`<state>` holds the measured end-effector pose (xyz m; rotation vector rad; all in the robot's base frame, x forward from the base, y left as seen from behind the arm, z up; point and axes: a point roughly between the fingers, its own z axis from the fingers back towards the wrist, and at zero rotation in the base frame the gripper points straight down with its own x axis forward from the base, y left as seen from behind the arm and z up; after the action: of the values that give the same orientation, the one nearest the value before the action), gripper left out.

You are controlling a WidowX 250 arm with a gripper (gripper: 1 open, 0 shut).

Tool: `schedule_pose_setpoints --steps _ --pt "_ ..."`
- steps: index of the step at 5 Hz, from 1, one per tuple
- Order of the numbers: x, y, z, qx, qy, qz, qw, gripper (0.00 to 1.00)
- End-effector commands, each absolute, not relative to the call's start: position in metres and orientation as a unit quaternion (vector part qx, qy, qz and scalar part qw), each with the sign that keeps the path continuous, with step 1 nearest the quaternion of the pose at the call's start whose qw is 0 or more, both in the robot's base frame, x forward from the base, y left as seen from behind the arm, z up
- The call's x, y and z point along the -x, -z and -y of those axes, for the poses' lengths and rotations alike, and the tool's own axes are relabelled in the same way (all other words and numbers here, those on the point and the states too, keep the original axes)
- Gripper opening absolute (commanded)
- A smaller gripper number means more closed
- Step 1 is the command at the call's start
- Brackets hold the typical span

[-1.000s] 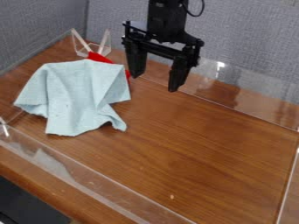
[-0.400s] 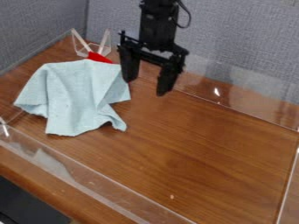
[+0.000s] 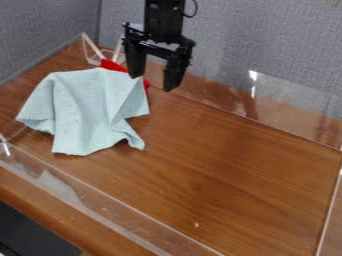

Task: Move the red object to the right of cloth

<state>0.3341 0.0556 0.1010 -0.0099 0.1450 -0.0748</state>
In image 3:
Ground clear acrylic right barrier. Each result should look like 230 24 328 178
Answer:
316 167 342 256

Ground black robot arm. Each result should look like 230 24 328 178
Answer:
123 0 197 92

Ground clear acrylic back barrier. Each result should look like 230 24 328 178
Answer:
125 53 342 151

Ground clear acrylic barrier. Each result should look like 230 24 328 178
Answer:
125 53 342 151
316 167 342 256
0 135 225 256

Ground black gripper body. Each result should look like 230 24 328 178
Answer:
123 21 197 61

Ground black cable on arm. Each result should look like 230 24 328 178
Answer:
178 0 199 19

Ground light blue cloth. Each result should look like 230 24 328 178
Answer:
16 68 150 156

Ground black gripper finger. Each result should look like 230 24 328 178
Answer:
125 41 147 78
163 54 191 92

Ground clear acrylic front barrier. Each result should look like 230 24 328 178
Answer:
0 135 225 256

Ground red object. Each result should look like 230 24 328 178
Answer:
99 59 151 90

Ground clear acrylic corner bracket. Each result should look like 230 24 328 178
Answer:
81 33 126 66

